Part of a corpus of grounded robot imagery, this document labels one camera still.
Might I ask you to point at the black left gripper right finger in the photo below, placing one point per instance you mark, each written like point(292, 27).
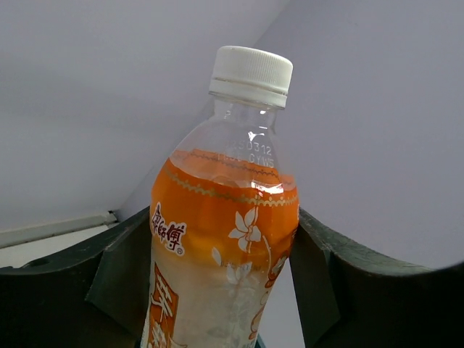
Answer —
point(351, 296)

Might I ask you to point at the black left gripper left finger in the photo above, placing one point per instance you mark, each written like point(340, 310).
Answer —
point(92, 294)

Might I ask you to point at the orange label tea bottle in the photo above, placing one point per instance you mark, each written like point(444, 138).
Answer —
point(224, 210)

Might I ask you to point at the grey table edge rail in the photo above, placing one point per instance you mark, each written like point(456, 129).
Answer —
point(18, 236)

